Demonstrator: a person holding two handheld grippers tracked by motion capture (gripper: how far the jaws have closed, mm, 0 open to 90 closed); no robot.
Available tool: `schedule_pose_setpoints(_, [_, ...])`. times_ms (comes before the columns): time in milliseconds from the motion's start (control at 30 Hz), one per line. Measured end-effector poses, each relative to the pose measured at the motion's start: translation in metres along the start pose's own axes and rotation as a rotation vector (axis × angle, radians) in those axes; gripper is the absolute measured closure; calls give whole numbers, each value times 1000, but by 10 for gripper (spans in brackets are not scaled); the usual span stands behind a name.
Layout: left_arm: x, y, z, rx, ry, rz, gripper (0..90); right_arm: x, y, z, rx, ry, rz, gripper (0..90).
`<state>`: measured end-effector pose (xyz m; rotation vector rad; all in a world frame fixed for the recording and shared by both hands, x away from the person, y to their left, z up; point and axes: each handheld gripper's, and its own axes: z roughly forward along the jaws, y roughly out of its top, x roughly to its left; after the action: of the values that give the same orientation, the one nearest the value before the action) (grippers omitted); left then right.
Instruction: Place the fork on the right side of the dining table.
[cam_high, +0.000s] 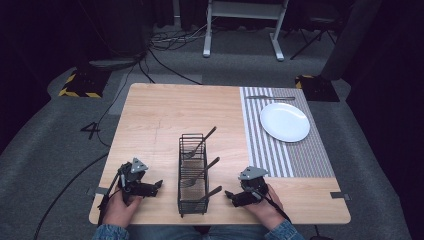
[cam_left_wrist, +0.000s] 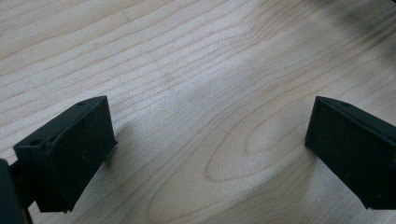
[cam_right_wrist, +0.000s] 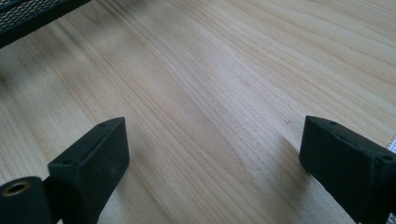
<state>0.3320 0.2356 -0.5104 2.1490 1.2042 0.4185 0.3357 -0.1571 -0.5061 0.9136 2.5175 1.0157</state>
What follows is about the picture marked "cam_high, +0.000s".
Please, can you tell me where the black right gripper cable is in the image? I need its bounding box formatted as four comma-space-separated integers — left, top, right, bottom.
263, 192, 293, 224

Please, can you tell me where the grey striped placemat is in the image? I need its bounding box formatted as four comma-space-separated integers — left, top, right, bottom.
239, 86, 336, 179

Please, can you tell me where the black wire cutlery basket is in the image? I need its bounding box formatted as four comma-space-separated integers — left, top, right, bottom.
177, 133, 210, 218

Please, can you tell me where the person's left hand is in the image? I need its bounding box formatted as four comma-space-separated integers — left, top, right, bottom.
102, 191, 145, 230

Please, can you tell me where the metal table knife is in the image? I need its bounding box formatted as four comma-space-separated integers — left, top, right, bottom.
245, 95, 296, 101

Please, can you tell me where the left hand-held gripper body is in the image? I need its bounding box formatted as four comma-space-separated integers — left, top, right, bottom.
117, 157, 150, 205

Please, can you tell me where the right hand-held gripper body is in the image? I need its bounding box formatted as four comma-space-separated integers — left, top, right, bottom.
237, 165, 270, 205

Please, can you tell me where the black tripod stand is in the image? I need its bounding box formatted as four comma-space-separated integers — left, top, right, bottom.
289, 15, 338, 61

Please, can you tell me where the person's right hand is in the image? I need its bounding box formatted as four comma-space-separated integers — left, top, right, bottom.
242, 184, 288, 232

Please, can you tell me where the metal fork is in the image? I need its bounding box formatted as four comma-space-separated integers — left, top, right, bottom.
183, 126, 218, 160
186, 185, 223, 209
180, 156, 221, 188

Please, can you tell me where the dark grey column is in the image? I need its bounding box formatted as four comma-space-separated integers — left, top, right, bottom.
319, 0, 383, 81

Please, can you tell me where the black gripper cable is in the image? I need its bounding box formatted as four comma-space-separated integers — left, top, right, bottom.
263, 192, 293, 224
97, 169, 122, 228

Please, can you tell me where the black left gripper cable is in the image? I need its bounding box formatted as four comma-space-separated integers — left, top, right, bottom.
97, 169, 122, 228

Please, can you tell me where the black yellow striped stand base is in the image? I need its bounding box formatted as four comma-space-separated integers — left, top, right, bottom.
58, 67, 112, 99
294, 74, 341, 103

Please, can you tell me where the bundle of black floor cables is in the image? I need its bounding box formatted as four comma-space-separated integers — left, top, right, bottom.
137, 16, 218, 86

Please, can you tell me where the white round plate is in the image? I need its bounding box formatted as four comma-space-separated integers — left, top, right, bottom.
259, 102, 311, 144

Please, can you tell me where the white metal desk frame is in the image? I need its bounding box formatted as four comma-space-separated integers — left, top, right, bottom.
202, 0, 291, 62

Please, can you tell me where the long black floor cable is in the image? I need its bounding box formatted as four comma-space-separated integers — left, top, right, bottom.
32, 63, 138, 240

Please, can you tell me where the grey tape piece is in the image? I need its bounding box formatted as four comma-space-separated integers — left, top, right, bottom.
329, 191, 352, 202
86, 186, 110, 197

